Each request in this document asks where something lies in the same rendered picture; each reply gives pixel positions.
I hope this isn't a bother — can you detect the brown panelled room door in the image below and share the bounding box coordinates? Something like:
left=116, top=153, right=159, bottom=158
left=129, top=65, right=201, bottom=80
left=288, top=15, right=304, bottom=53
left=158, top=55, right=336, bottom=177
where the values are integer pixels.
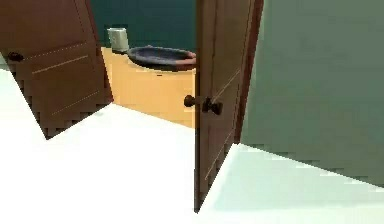
left=193, top=0, right=265, bottom=214
left=0, top=0, right=115, bottom=141

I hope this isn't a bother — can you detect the dark round pet bed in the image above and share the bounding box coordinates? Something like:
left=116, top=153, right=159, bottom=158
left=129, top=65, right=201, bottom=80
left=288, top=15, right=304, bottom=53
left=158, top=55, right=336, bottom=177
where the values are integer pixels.
left=126, top=44, right=197, bottom=73

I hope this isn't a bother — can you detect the grey cylindrical bin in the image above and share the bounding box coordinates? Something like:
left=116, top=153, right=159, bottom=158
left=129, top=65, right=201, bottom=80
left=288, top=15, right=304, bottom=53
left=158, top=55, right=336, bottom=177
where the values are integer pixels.
left=106, top=27, right=131, bottom=55

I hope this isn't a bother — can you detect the dark round door knob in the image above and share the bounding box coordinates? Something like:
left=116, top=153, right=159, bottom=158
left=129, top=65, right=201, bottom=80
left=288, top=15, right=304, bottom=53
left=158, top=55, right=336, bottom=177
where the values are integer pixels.
left=201, top=96, right=224, bottom=117
left=183, top=94, right=203, bottom=109
left=7, top=51, right=25, bottom=64

